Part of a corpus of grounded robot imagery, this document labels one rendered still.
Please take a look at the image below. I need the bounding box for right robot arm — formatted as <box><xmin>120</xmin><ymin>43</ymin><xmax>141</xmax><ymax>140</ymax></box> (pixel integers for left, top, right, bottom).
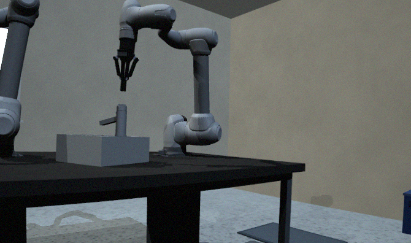
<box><xmin>0</xmin><ymin>0</ymin><xmax>40</xmax><ymax>156</ymax></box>

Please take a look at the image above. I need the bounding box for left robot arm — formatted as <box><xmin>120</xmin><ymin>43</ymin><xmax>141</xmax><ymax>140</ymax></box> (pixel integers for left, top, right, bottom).
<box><xmin>119</xmin><ymin>0</ymin><xmax>222</xmax><ymax>156</ymax></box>

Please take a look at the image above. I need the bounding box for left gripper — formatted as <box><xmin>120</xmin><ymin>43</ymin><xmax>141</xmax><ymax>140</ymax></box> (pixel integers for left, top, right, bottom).
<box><xmin>113</xmin><ymin>39</ymin><xmax>139</xmax><ymax>91</ymax></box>

